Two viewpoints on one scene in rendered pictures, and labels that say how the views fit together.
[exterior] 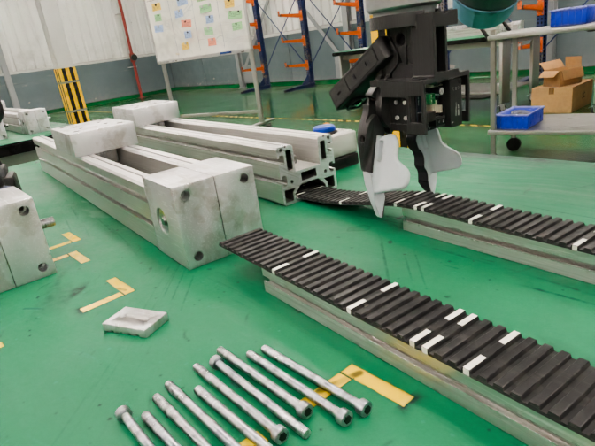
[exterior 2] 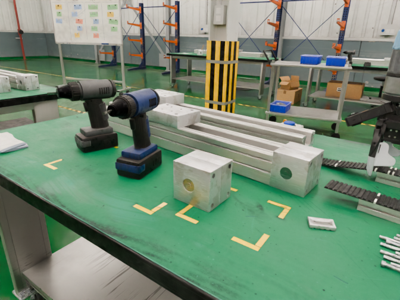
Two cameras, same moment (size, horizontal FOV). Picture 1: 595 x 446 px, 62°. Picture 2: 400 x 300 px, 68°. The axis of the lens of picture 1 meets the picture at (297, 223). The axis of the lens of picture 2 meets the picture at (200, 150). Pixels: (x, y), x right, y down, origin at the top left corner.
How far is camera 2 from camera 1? 0.56 m
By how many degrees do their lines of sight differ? 16
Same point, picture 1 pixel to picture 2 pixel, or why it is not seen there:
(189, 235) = (307, 182)
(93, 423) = (371, 268)
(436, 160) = not seen: hidden behind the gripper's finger
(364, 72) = (375, 114)
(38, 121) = (32, 83)
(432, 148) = not seen: hidden behind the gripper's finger
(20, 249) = (225, 185)
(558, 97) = (287, 96)
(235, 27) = (113, 30)
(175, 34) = (71, 26)
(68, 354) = (310, 238)
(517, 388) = not seen: outside the picture
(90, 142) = (184, 121)
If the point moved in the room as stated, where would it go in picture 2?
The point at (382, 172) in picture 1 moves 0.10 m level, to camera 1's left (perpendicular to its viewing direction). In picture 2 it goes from (378, 158) to (346, 161)
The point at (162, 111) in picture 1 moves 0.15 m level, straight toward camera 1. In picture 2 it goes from (177, 98) to (194, 105)
